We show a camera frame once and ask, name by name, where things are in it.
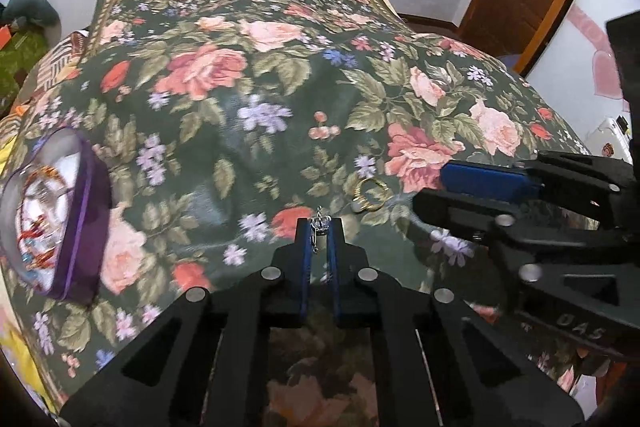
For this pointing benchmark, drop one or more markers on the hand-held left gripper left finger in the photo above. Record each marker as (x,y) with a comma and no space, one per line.
(302,267)

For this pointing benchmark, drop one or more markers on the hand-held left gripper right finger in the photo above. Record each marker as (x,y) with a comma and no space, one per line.
(334,272)

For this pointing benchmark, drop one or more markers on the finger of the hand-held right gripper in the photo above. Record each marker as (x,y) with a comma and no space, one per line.
(480,179)
(450,212)

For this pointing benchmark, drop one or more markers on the small silver earring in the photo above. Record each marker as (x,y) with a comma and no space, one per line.
(320,223)

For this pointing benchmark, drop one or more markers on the purple clear jewellery pouch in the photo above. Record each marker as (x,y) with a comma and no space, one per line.
(82,257)

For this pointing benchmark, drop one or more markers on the white plastic case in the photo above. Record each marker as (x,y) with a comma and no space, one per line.
(607,134)

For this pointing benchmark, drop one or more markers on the floral green blanket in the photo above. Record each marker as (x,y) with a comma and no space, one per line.
(225,132)

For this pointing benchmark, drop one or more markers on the yellow cloth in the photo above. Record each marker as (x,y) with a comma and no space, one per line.
(20,357)

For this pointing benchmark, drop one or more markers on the striped patchwork blanket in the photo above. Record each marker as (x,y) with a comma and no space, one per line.
(60,57)

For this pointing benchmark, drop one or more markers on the green patterned cloth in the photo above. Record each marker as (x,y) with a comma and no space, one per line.
(20,57)

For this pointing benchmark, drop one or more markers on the dark grey garment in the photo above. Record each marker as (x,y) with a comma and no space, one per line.
(30,7)

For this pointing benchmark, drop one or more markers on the orange box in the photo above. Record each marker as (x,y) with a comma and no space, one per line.
(3,37)

